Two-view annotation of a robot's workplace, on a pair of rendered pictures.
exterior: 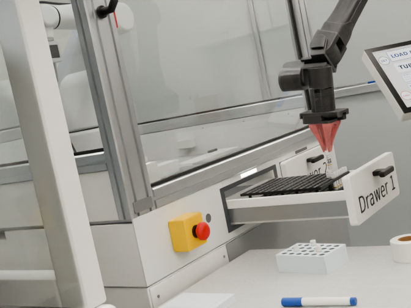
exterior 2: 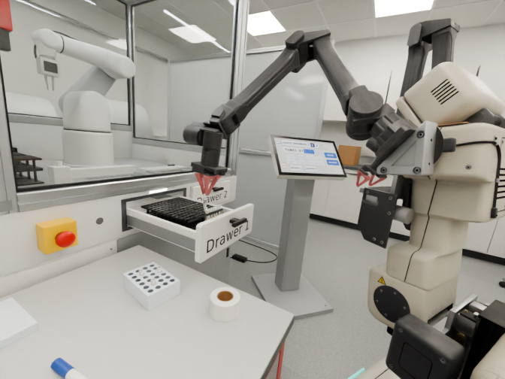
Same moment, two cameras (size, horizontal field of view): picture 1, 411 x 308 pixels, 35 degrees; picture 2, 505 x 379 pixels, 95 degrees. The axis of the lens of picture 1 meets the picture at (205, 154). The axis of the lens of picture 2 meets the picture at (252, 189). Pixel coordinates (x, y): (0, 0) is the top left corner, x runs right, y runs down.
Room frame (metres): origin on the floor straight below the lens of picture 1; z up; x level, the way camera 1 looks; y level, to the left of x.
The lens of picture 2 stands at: (0.80, -0.34, 1.16)
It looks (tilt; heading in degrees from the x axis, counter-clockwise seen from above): 12 degrees down; 352
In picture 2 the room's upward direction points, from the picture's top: 5 degrees clockwise
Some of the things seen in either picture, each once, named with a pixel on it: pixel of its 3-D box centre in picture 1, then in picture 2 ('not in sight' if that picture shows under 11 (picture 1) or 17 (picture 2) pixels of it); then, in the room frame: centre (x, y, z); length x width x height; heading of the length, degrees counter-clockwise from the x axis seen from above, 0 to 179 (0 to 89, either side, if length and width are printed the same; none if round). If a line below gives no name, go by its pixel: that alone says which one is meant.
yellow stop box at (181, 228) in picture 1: (188, 231); (58, 234); (1.41, 0.07, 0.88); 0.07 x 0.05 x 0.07; 144
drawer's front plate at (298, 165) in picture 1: (307, 170); (212, 194); (1.94, -0.29, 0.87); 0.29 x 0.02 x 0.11; 144
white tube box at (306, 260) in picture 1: (311, 258); (151, 283); (1.35, -0.18, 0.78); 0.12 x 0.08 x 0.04; 46
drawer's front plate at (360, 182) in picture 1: (372, 186); (228, 228); (1.50, -0.37, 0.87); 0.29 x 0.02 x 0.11; 144
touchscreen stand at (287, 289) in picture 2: not in sight; (297, 233); (2.34, -0.91, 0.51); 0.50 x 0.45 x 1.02; 12
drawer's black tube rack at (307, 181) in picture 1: (297, 194); (182, 215); (1.62, -0.21, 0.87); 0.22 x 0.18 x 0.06; 54
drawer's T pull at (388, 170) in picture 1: (381, 172); (236, 221); (1.48, -0.39, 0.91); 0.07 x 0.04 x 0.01; 144
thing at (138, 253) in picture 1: (129, 204); (99, 184); (2.00, 0.26, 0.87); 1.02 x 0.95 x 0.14; 144
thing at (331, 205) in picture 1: (294, 196); (180, 216); (1.62, -0.20, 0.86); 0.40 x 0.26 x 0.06; 54
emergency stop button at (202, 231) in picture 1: (200, 231); (65, 238); (1.39, 0.04, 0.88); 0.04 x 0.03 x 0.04; 144
